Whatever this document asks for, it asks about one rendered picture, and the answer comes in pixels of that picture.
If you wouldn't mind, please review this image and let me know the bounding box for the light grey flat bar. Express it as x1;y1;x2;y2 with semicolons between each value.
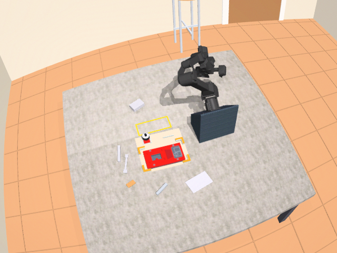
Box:
156;183;168;195

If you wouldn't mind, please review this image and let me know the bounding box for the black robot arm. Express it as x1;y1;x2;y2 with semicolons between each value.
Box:
177;46;220;112

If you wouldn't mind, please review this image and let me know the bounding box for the black wheel with grey hub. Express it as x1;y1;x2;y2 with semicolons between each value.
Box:
142;132;150;141

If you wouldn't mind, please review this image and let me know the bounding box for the orange flat rectangular block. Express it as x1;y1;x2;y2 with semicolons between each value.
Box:
126;180;135;188

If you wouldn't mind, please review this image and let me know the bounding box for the white rectangular patch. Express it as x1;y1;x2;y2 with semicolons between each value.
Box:
185;171;213;193

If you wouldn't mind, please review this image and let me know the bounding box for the small white rectangular block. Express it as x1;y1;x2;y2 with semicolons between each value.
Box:
130;99;145;112

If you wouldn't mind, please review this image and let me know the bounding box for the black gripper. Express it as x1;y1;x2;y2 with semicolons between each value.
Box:
195;64;226;78

